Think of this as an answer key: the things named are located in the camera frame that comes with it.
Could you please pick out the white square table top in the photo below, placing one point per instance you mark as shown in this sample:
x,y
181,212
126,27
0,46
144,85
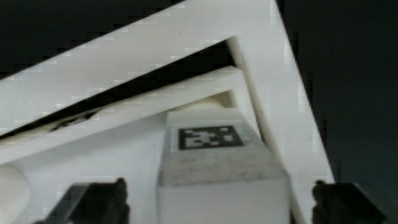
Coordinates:
x,y
107,148

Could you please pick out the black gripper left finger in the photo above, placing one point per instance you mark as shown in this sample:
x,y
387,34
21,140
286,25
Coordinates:
x,y
92,205

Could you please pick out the white table leg with tag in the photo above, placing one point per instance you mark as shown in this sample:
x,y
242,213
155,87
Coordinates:
x,y
222,182

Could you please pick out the white U-shaped obstacle fence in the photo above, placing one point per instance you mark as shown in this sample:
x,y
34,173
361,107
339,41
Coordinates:
x,y
178,27

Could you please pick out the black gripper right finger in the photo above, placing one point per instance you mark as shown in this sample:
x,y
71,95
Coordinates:
x,y
343,206

